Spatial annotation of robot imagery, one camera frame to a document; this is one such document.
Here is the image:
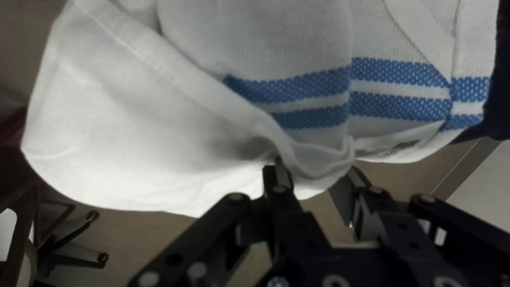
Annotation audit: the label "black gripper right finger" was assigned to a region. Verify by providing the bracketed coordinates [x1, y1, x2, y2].
[327, 166, 510, 287]

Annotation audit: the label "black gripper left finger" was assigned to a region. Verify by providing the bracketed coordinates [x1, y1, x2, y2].
[128, 158, 333, 287]

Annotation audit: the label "white towel with blue stripes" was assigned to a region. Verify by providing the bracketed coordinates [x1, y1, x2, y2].
[19, 0, 501, 221]

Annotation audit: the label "grey office chair black frame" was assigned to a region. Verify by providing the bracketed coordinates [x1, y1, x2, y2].
[31, 201, 110, 275]

